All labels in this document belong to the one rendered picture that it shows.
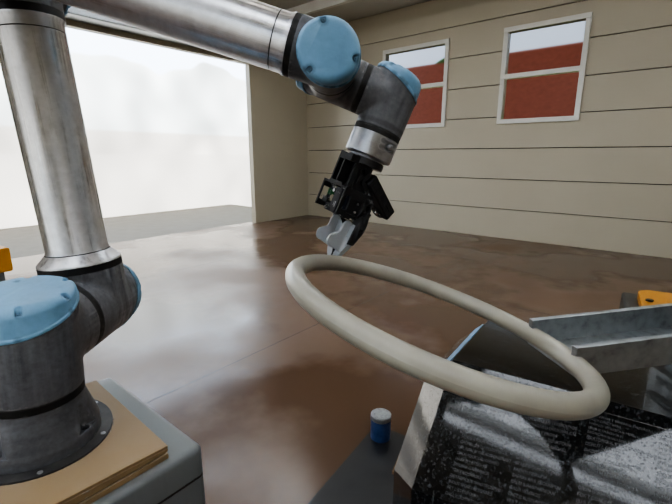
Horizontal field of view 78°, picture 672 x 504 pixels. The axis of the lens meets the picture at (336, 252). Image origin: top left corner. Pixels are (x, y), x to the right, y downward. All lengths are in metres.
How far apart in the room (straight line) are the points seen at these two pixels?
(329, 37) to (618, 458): 1.00
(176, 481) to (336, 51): 0.76
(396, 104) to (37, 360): 0.72
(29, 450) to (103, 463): 0.11
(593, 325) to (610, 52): 6.59
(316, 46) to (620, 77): 6.77
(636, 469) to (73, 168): 1.27
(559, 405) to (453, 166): 7.39
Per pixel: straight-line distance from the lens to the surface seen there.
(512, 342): 1.37
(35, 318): 0.78
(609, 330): 0.93
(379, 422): 2.14
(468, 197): 7.73
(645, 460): 1.16
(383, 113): 0.77
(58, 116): 0.92
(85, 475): 0.84
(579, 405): 0.54
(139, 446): 0.87
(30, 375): 0.81
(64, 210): 0.92
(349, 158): 0.76
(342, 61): 0.64
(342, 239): 0.80
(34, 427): 0.85
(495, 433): 1.15
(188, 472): 0.89
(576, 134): 7.27
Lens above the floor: 1.37
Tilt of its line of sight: 13 degrees down
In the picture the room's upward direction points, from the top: straight up
